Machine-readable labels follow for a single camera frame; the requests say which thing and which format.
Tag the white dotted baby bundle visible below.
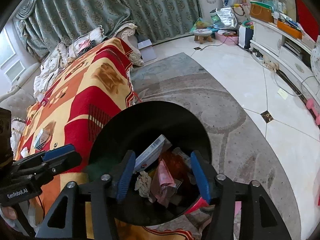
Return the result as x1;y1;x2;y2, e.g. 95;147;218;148
310;35;320;83

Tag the brown paper gift bag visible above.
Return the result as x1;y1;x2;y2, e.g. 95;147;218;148
249;3;273;22

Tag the dark green pouch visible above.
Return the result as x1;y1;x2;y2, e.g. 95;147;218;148
85;158;118;182

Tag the green patterned curtain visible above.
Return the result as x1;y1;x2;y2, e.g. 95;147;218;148
13;0;200;59

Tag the grey patterned rug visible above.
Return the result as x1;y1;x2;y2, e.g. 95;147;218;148
131;53;301;239

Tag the small wooden stool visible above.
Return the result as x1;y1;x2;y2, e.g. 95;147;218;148
193;29;213;44

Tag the long white toothpaste box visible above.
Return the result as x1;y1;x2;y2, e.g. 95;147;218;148
134;134;166;172

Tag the beige paper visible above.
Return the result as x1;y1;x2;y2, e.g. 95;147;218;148
135;171;154;203

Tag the pink dumbbell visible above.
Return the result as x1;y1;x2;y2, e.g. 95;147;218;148
306;99;320;126

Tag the red plastic bag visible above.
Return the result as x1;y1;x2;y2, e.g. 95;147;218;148
160;152;191;181

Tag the grey tufted headboard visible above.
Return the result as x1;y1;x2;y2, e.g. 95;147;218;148
1;62;41;120

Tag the white tv cabinet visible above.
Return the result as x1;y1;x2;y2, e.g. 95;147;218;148
251;18;319;102

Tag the embroidered cream pillow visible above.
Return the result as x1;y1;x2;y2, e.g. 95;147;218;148
40;42;69;74

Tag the black round trash bin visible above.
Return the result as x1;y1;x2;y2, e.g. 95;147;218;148
87;101;212;226

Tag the patterned red orange blanket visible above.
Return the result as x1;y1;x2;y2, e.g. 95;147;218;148
15;37;196;240

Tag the white tissue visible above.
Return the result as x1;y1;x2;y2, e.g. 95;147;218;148
20;147;29;158

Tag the silver foil bag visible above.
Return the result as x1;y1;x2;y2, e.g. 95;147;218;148
210;7;238;30

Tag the white pink pill bottle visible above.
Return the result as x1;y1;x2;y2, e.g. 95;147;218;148
40;96;49;107

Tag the white medicine box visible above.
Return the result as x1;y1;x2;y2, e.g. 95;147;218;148
33;128;51;151

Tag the pink paper wrapper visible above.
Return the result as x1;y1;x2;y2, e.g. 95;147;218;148
150;160;176;207

